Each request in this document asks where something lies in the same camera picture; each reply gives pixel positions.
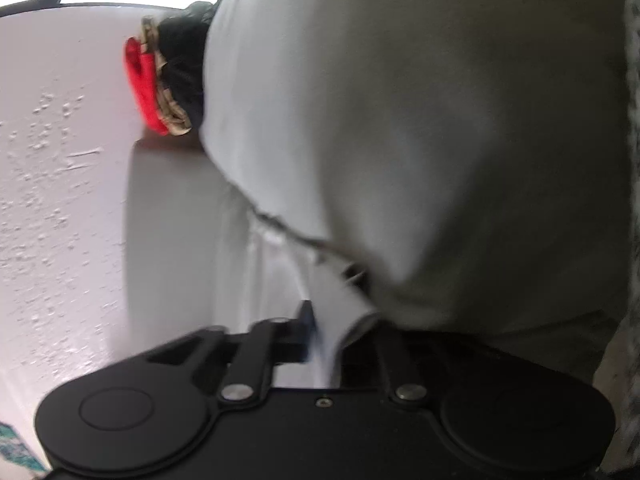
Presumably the striped grey white rug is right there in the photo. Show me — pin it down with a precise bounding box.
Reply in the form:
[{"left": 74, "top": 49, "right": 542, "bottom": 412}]
[{"left": 593, "top": 0, "right": 639, "bottom": 479}]

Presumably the grey fabric sofa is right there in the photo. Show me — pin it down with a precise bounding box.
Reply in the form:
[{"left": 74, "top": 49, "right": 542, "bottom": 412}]
[{"left": 125, "top": 140, "right": 253, "bottom": 351}]

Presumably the light grey sofa blanket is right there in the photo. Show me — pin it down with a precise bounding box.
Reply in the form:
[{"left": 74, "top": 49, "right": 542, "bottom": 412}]
[{"left": 201, "top": 0, "right": 629, "bottom": 332}]

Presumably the tan patterned folded garment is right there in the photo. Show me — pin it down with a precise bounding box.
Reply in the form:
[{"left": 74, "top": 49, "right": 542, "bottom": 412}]
[{"left": 140, "top": 16, "right": 192, "bottom": 136}]

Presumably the red folded garment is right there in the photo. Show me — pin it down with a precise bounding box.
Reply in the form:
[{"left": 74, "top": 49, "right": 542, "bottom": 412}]
[{"left": 124, "top": 37, "right": 169, "bottom": 136}]

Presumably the black folded garment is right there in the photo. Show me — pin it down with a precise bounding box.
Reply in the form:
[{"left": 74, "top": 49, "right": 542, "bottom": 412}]
[{"left": 157, "top": 1, "right": 217, "bottom": 132}]

